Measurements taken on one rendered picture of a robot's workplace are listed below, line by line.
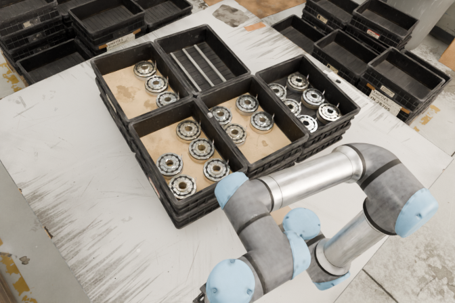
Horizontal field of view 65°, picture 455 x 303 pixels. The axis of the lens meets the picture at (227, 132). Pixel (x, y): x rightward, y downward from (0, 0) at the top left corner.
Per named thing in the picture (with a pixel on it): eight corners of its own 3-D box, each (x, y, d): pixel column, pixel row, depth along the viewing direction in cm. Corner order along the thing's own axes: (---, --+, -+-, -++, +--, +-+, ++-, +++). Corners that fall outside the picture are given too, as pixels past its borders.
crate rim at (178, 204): (248, 172, 133) (249, 168, 131) (176, 210, 121) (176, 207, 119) (194, 100, 151) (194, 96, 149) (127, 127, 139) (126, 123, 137)
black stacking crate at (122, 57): (193, 114, 158) (193, 97, 149) (130, 141, 147) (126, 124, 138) (153, 59, 177) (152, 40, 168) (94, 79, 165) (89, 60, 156)
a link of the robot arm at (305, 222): (298, 213, 133) (307, 197, 122) (319, 245, 127) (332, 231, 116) (271, 227, 129) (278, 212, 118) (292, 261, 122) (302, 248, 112)
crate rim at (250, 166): (309, 139, 144) (311, 136, 142) (248, 172, 133) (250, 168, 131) (252, 76, 163) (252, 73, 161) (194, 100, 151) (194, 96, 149)
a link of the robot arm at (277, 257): (284, 205, 67) (233, 231, 63) (320, 260, 62) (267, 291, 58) (275, 222, 74) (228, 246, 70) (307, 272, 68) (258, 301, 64)
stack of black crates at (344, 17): (351, 43, 308) (367, 9, 281) (330, 57, 294) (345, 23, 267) (315, 19, 323) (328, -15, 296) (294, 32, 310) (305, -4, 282)
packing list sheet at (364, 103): (376, 103, 189) (376, 102, 189) (350, 124, 179) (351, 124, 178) (327, 68, 202) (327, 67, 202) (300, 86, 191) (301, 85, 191)
